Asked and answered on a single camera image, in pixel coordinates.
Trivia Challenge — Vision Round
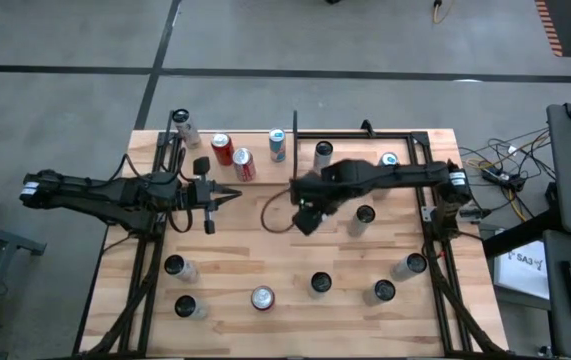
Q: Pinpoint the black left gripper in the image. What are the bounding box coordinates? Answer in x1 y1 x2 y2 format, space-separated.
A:
180 156 243 236

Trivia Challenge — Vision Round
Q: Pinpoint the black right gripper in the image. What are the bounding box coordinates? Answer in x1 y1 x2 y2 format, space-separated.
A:
290 169 346 237

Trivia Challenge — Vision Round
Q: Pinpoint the red Coca-Cola can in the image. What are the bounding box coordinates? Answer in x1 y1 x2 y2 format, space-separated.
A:
232 147 258 183
209 132 236 167

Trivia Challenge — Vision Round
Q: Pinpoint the slim silver can black lid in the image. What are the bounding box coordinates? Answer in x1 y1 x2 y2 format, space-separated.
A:
389 252 429 283
346 203 377 239
171 107 203 150
174 294 211 321
163 253 199 285
361 278 397 307

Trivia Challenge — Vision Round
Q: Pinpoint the wooden shelf board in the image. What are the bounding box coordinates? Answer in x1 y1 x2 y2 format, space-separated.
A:
175 131 297 187

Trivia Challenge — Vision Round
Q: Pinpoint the silver Celsius energy drink can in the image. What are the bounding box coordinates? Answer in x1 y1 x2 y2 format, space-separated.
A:
313 140 335 174
307 270 334 300

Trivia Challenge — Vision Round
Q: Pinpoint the red Coke Zero Sugar can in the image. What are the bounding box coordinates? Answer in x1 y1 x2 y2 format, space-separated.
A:
250 285 277 312

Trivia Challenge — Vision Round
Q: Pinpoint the black power strip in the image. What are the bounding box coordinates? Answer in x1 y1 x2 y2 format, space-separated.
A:
482 167 511 182

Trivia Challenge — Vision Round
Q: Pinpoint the black desk leg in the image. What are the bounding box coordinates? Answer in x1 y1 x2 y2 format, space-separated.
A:
482 204 566 257

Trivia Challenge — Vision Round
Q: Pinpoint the white SA3 paper sign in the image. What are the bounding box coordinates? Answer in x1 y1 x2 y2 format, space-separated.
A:
493 239 551 301

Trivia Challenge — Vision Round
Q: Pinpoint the grey metal side table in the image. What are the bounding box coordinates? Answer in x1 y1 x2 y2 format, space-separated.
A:
0 214 48 360

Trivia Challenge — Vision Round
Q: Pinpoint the black looped camera cable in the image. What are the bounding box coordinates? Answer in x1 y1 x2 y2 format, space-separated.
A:
260 187 299 235
164 207 195 235

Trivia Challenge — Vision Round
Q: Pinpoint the black shelf side post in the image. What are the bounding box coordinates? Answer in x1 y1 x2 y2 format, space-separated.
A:
291 109 299 184

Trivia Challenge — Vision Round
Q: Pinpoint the black clamp bracket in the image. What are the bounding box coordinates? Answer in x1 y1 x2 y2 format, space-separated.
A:
359 118 379 139

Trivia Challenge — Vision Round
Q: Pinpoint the tangle of floor cables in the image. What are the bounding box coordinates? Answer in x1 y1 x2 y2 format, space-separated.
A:
457 127 554 224

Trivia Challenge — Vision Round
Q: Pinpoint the black braided cable sleeve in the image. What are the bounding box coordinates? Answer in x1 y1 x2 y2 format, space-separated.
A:
424 244 509 357
84 249 164 357

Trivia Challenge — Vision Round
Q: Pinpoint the yellow floor cable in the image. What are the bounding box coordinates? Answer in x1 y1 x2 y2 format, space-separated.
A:
432 0 459 25

